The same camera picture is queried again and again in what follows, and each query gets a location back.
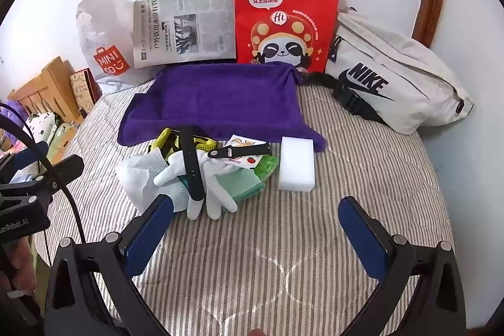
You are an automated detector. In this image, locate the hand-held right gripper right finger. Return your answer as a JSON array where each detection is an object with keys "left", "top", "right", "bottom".
[{"left": 338, "top": 196, "right": 467, "bottom": 336}]

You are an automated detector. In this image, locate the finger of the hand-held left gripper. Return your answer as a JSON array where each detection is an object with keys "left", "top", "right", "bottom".
[
  {"left": 38, "top": 154, "right": 86, "bottom": 200},
  {"left": 6, "top": 143, "right": 49, "bottom": 172}
]

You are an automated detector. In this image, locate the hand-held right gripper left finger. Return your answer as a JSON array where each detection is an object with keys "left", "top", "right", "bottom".
[{"left": 43, "top": 194, "right": 176, "bottom": 336}]

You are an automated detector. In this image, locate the white textured cloth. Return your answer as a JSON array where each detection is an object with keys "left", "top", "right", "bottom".
[{"left": 115, "top": 149, "right": 190, "bottom": 213}]

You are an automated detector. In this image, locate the white cloth glove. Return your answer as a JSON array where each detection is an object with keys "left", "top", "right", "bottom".
[{"left": 153, "top": 151, "right": 239, "bottom": 221}]

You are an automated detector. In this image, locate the long black watch strap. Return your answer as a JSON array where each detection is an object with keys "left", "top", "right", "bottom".
[{"left": 179, "top": 125, "right": 206, "bottom": 203}]

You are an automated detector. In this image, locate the yellow black mesh strap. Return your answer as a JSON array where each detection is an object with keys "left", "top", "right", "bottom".
[{"left": 147, "top": 127, "right": 217, "bottom": 163}]

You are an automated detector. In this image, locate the mint green cloth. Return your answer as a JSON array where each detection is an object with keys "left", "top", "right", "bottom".
[{"left": 177, "top": 163, "right": 268, "bottom": 200}]

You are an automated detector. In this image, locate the white sponge block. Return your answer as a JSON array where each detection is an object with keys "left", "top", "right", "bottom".
[{"left": 278, "top": 136, "right": 317, "bottom": 190}]

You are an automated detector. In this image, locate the black comb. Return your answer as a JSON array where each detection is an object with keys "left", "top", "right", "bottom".
[{"left": 207, "top": 143, "right": 272, "bottom": 160}]

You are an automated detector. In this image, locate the green tissue pack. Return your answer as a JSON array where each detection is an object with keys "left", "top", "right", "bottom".
[{"left": 252, "top": 153, "right": 280, "bottom": 184}]

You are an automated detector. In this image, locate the white fruit print packet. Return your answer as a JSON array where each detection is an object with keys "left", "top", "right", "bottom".
[{"left": 223, "top": 134, "right": 265, "bottom": 168}]

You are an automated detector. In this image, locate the person's left hand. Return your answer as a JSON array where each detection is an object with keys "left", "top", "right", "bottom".
[{"left": 11, "top": 241, "right": 39, "bottom": 306}]

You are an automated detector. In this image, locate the purple plastic bag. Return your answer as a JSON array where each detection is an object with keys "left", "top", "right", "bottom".
[{"left": 0, "top": 100, "right": 31, "bottom": 148}]

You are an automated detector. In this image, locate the floral white pillow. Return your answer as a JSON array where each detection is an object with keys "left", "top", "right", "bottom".
[{"left": 24, "top": 111, "right": 79, "bottom": 148}]

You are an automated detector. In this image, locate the wooden headboard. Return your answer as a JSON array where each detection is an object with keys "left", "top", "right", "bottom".
[{"left": 8, "top": 56, "right": 85, "bottom": 124}]

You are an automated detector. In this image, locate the patterned box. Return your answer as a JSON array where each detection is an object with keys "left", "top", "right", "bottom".
[{"left": 70, "top": 68, "right": 99, "bottom": 116}]

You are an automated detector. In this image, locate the striped bed sheet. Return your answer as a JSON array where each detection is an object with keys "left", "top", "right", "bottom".
[{"left": 33, "top": 82, "right": 453, "bottom": 336}]

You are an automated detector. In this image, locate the white plastic bag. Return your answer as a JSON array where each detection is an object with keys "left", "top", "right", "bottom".
[{"left": 76, "top": 0, "right": 158, "bottom": 96}]

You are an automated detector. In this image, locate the purple towel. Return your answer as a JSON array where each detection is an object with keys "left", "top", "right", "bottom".
[{"left": 117, "top": 62, "right": 328, "bottom": 153}]

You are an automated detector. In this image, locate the white waist bag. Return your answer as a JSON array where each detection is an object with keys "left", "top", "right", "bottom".
[{"left": 299, "top": 7, "right": 475, "bottom": 135}]

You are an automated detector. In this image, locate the folded newspaper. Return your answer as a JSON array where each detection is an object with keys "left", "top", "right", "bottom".
[{"left": 132, "top": 0, "right": 238, "bottom": 70}]

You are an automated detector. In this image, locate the red paper bag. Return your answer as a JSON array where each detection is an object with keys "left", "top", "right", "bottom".
[{"left": 233, "top": 0, "right": 342, "bottom": 76}]

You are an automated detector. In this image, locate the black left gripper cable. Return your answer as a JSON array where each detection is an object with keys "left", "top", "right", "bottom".
[{"left": 0, "top": 103, "right": 86, "bottom": 247}]

